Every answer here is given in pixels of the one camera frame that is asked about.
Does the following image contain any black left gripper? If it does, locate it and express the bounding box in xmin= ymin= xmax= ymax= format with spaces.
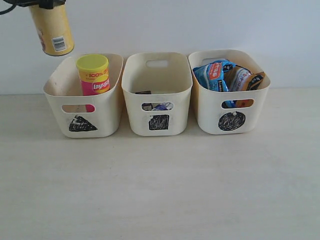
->
xmin=14 ymin=0 xmax=66 ymax=9

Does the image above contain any long yellow chips can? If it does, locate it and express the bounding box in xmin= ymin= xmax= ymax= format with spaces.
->
xmin=28 ymin=2 xmax=75 ymax=57

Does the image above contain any pink yellow Lays can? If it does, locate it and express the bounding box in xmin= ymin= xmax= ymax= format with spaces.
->
xmin=75 ymin=54 xmax=111 ymax=113

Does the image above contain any purple juice carton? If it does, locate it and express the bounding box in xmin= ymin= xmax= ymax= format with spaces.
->
xmin=135 ymin=90 xmax=153 ymax=111

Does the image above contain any blue white milk carton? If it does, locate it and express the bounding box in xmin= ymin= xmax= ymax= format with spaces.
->
xmin=152 ymin=102 xmax=174 ymax=111

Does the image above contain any blue instant noodle packet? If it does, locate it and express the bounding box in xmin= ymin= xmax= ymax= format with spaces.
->
xmin=193 ymin=58 xmax=236 ymax=93

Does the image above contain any orange instant noodle packet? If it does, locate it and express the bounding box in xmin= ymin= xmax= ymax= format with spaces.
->
xmin=222 ymin=64 xmax=266 ymax=109

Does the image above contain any cream bin triangle mark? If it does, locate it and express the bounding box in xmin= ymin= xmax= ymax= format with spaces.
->
xmin=43 ymin=53 xmax=125 ymax=138

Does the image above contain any cream bin square mark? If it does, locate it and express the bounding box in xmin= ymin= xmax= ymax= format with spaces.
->
xmin=121 ymin=52 xmax=193 ymax=137

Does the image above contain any cream bin circle mark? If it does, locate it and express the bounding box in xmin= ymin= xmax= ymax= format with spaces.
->
xmin=188 ymin=49 xmax=271 ymax=135

